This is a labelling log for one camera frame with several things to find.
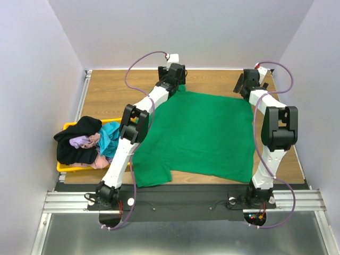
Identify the green t shirt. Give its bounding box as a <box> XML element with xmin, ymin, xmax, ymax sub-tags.
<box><xmin>133</xmin><ymin>85</ymin><xmax>255</xmax><ymax>187</ymax></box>

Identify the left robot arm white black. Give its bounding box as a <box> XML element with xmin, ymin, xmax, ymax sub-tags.
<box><xmin>95</xmin><ymin>63</ymin><xmax>186</xmax><ymax>210</ymax></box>

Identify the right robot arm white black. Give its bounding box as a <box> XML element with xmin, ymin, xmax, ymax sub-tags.
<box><xmin>233</xmin><ymin>65</ymin><xmax>298</xmax><ymax>207</ymax></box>

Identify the teal t shirt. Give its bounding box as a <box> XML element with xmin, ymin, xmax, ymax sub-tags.
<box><xmin>97</xmin><ymin>122</ymin><xmax>120</xmax><ymax>158</ymax></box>

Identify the pink t shirt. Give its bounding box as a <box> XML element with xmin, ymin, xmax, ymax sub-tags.
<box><xmin>81</xmin><ymin>133</ymin><xmax>110</xmax><ymax>169</ymax></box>

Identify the lilac t shirt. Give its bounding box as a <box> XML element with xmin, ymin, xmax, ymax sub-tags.
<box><xmin>69</xmin><ymin>135</ymin><xmax>90</xmax><ymax>149</ymax></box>

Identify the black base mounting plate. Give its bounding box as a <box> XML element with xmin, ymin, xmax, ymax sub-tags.
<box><xmin>87</xmin><ymin>184</ymin><xmax>276</xmax><ymax>223</ymax></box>

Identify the black t shirt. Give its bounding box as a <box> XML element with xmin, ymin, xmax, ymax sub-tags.
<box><xmin>54</xmin><ymin>116</ymin><xmax>102</xmax><ymax>165</ymax></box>

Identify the yellow plastic tray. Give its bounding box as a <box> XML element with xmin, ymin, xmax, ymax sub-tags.
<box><xmin>57</xmin><ymin>118</ymin><xmax>121</xmax><ymax>172</ymax></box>

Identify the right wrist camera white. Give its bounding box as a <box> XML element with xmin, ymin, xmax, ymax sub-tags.
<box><xmin>255</xmin><ymin>63</ymin><xmax>268</xmax><ymax>84</ymax></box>

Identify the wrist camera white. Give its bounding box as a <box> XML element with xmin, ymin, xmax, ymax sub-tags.
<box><xmin>255</xmin><ymin>63</ymin><xmax>268</xmax><ymax>84</ymax></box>
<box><xmin>165</xmin><ymin>53</ymin><xmax>180</xmax><ymax>64</ymax></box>

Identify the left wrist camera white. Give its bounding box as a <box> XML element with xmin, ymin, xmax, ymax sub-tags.
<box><xmin>165</xmin><ymin>53</ymin><xmax>180</xmax><ymax>64</ymax></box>

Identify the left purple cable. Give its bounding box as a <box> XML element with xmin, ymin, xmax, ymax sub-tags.
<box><xmin>100</xmin><ymin>50</ymin><xmax>171</xmax><ymax>231</ymax></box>

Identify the purple cable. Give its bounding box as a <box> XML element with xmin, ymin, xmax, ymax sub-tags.
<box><xmin>100</xmin><ymin>50</ymin><xmax>171</xmax><ymax>231</ymax></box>
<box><xmin>248</xmin><ymin>61</ymin><xmax>296</xmax><ymax>231</ymax></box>

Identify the left side aluminium rail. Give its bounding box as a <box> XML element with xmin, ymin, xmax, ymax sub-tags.
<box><xmin>74</xmin><ymin>70</ymin><xmax>93</xmax><ymax>122</ymax></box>

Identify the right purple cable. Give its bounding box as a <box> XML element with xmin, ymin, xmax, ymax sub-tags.
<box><xmin>248</xmin><ymin>61</ymin><xmax>296</xmax><ymax>231</ymax></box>

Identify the aluminium frame rail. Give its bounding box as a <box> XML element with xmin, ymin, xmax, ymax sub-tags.
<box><xmin>44</xmin><ymin>184</ymin><xmax>327</xmax><ymax>213</ymax></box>

